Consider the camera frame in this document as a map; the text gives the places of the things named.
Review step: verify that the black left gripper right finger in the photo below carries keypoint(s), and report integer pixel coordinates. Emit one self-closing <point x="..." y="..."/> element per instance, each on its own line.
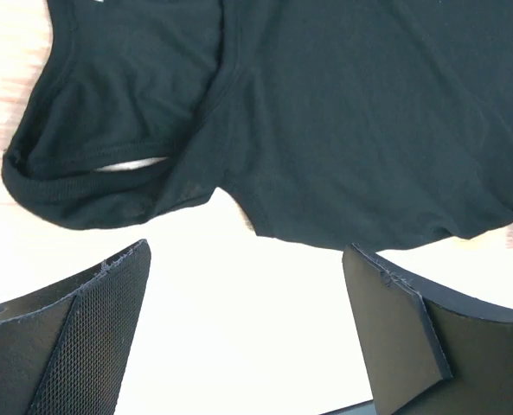
<point x="428" y="349"/>

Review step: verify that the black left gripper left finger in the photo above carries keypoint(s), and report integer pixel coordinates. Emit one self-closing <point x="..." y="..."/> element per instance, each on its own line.
<point x="64" y="348"/>

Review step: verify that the black tank top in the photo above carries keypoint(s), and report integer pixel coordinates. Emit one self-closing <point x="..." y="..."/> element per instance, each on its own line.
<point x="386" y="124"/>

